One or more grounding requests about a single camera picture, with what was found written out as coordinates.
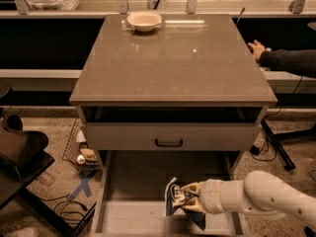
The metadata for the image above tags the grey drawer cabinet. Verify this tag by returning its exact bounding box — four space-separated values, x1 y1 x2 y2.
68 13 278 170

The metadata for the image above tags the white bowl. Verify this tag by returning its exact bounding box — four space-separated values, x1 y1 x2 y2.
126 11 162 33

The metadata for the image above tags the open middle drawer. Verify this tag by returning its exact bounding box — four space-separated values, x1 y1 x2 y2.
90 151 245 237

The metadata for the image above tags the person's hand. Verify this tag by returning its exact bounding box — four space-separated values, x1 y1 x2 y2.
248 39 266 61

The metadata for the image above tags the blue chip bag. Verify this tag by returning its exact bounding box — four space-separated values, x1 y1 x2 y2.
164 177 205 230

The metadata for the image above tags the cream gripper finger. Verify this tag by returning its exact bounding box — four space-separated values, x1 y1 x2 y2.
181 182 203 196
172 196 200 212

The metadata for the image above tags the black floor cable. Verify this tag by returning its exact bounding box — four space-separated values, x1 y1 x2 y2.
39 195 90 225

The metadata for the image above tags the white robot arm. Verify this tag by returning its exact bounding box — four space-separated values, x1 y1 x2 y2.
165 171 316 230

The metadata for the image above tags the black stand leg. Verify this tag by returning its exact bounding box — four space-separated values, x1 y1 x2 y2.
261 119 295 172

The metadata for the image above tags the dark sleeved forearm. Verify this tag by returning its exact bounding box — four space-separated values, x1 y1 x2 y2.
259 49 316 78

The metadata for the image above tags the closed upper drawer front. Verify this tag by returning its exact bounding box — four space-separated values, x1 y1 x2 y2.
82 122 262 151

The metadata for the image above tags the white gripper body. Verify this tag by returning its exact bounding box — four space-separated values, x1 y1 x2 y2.
198 179 225 214

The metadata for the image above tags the brown chair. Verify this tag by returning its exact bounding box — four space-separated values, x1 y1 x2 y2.
0 115 48 170

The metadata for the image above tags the black cable bundle right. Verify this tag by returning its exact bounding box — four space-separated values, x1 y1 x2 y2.
249 138 278 163

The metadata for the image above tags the wire basket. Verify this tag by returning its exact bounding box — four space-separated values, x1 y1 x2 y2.
62 118 99 171

